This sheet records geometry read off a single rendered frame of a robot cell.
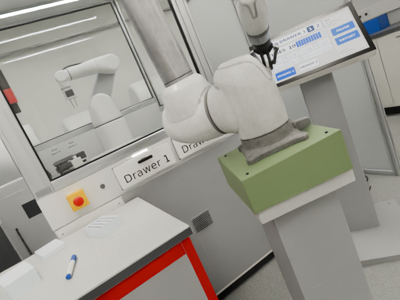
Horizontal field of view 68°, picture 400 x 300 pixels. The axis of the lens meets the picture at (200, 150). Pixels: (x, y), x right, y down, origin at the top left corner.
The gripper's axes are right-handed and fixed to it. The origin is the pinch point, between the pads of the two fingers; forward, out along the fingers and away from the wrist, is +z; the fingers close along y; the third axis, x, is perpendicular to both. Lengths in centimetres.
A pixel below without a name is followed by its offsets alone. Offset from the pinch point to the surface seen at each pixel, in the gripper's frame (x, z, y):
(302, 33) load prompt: -23.4, 6.4, -16.8
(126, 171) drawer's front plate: 46, -8, 66
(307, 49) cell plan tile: -12.7, 7.0, -17.8
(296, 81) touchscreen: 2.7, 9.3, -10.8
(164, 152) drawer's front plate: 34, 2, 53
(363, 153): -5, 125, -49
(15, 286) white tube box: 95, -44, 70
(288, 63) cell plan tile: -7.7, 7.9, -8.6
